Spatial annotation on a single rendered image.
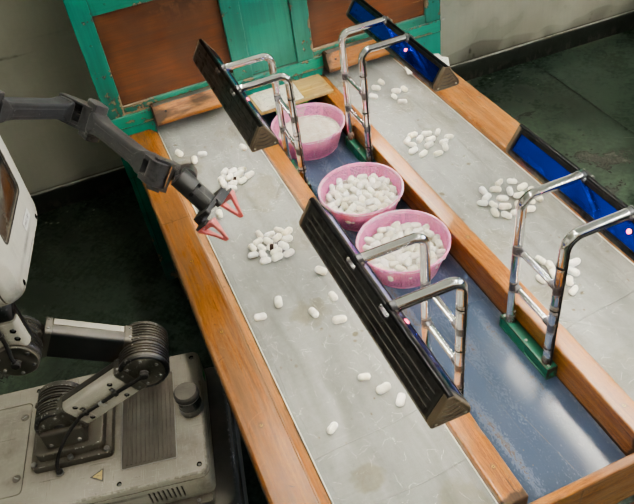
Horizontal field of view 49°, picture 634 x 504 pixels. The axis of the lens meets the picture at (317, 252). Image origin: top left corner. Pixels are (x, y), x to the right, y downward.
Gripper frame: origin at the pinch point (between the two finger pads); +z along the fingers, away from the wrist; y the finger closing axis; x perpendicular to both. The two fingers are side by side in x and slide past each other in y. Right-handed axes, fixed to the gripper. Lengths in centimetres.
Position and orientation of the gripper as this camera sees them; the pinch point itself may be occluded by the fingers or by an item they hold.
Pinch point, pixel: (232, 226)
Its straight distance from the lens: 188.8
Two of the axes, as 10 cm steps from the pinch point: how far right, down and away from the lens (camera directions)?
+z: 6.9, 6.5, 3.2
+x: 6.5, -3.6, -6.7
